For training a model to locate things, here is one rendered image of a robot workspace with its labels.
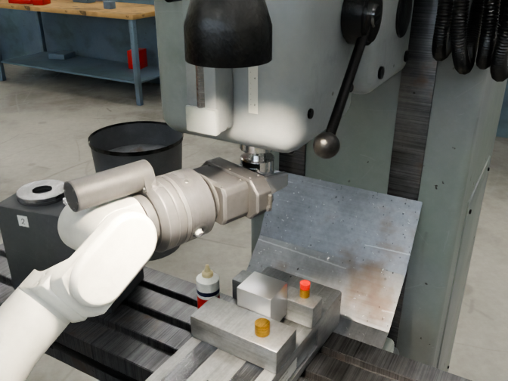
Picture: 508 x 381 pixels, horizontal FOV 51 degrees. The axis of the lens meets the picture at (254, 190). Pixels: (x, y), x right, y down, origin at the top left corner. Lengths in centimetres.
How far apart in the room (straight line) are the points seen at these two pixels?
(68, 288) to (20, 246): 52
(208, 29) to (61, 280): 28
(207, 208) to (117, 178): 11
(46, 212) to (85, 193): 42
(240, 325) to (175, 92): 35
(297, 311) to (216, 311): 13
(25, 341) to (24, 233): 48
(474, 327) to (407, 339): 135
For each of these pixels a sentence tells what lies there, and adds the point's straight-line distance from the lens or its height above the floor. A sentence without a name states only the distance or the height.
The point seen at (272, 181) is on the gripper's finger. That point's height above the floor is 124.
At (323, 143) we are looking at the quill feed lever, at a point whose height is 134.
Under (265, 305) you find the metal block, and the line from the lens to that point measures 81.
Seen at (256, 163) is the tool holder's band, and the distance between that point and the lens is 71.
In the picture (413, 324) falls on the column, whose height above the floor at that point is 79.
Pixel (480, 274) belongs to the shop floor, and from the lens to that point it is 296.
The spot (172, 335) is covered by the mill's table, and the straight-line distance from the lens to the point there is 97.
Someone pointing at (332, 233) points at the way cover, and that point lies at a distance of 112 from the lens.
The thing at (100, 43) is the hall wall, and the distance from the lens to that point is 687.
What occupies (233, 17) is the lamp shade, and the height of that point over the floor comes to 148.
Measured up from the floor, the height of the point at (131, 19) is 84.
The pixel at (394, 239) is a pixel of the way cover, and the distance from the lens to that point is 109.
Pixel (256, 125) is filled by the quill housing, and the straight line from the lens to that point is 61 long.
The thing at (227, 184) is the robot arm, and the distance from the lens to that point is 67.
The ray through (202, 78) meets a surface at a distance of 59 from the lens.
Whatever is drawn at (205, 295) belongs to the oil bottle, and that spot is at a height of 98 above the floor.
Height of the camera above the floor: 154
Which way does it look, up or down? 25 degrees down
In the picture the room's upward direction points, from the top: straight up
